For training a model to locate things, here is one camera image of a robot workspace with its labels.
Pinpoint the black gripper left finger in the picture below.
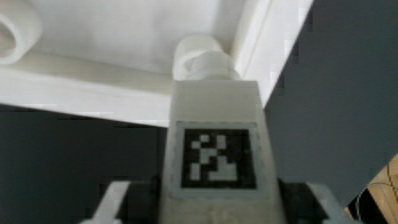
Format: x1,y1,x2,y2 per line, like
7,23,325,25
81,176,159,224

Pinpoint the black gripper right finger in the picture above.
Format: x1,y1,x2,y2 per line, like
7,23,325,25
278,181,355,224

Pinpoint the white table leg with tag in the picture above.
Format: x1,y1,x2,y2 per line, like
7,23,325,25
156,53,289,224

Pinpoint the white square table top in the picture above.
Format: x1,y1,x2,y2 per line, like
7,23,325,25
0,0,314,127

